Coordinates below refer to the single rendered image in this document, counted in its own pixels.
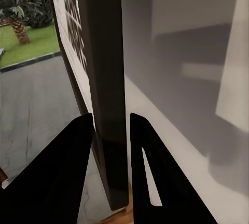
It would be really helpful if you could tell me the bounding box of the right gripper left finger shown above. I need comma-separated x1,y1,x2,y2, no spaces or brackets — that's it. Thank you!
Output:
0,113,93,224

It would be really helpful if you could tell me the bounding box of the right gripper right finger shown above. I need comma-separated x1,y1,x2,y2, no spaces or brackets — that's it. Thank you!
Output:
130,113,218,224

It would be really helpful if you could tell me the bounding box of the poster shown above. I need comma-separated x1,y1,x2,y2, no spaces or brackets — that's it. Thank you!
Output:
50,0,129,211

